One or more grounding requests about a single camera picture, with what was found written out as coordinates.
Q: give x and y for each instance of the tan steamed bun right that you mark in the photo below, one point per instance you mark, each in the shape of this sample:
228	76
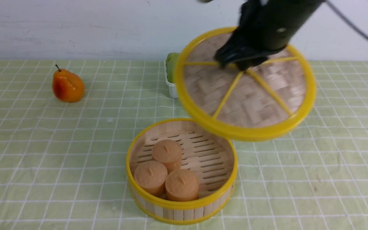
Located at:
182	185

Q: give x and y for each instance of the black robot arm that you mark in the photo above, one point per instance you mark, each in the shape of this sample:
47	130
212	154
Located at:
293	14

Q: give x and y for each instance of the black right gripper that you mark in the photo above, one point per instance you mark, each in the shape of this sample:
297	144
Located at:
255	38

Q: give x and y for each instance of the green checkered tablecloth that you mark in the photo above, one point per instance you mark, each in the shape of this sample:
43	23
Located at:
62	165

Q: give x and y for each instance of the tan steamed bun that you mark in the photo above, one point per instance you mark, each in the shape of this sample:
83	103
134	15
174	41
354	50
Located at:
182	185
151	176
169	153

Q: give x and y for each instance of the orange pear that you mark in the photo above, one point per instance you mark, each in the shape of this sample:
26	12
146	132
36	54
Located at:
67	86

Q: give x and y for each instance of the yellow bamboo steamer lid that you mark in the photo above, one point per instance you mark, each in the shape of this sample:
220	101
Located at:
258	104

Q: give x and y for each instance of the yellow bamboo steamer base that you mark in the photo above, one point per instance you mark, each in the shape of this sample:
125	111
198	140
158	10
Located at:
212	158

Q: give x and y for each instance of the tan steamed bun back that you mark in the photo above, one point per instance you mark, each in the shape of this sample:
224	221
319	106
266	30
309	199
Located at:
169	153

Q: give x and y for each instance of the green apple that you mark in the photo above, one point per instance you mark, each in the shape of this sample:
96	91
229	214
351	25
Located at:
170	63

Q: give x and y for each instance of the tan steamed bun left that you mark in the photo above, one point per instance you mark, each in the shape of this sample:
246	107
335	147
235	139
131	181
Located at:
151	176

